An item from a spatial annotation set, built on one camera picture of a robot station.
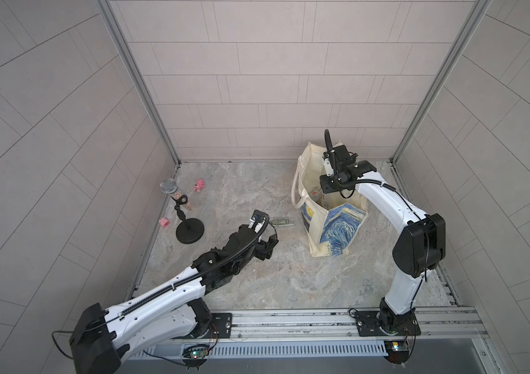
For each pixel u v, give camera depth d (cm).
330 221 73
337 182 66
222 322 71
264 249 58
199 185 104
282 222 94
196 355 64
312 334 71
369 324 71
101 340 38
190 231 91
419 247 46
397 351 68
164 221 92
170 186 71
